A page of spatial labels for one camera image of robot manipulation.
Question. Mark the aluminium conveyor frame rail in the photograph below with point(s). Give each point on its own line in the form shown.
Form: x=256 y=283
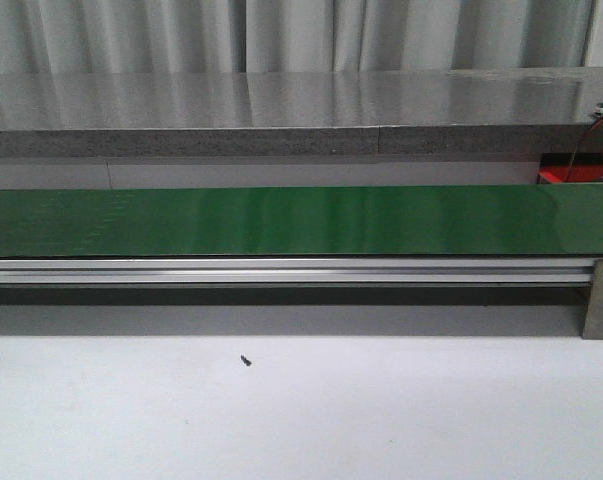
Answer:
x=366 y=270

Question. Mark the green conveyor belt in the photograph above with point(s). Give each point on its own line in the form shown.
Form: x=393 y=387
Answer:
x=502 y=220

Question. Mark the grey stone shelf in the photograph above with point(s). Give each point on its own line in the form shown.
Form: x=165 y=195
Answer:
x=537 y=110

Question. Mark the grey pleated curtain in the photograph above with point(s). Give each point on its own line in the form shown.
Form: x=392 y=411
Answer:
x=56 y=37

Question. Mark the red plastic bin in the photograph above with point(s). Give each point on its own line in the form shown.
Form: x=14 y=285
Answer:
x=560 y=168

